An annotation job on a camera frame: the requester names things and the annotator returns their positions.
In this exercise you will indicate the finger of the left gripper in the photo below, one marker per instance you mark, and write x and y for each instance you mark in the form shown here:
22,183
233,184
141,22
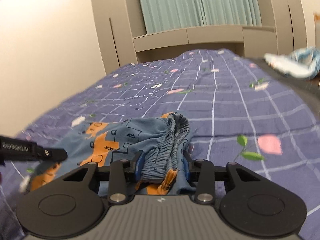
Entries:
51,154

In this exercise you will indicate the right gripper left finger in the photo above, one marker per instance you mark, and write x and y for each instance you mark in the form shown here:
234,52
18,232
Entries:
122,173

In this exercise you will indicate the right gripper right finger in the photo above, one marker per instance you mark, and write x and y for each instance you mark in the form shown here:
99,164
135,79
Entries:
203,172

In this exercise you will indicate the blue pants orange vehicle print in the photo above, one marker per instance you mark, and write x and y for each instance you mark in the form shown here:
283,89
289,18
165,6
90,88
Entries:
162,140

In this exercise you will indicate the purple checked floral quilt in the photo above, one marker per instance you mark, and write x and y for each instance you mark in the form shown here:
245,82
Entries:
236,111

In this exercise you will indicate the light blue white blanket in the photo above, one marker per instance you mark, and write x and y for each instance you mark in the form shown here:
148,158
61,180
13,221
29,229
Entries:
301,64

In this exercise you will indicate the beige built-in wardrobe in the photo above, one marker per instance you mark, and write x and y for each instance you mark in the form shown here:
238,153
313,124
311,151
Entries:
123,38

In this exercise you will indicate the teal window curtain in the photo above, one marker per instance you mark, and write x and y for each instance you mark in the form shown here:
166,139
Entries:
163,15

